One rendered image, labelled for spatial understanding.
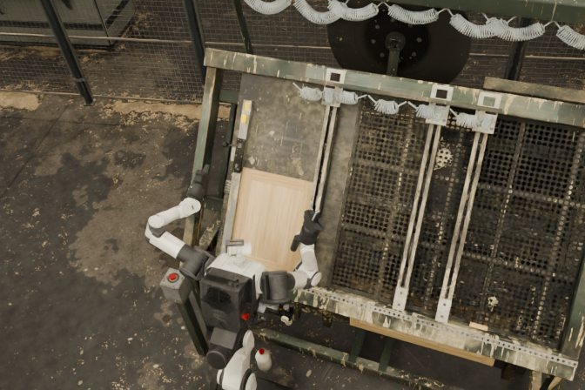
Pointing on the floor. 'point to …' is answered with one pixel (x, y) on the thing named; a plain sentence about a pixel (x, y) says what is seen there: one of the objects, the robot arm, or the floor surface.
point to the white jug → (263, 359)
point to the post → (193, 327)
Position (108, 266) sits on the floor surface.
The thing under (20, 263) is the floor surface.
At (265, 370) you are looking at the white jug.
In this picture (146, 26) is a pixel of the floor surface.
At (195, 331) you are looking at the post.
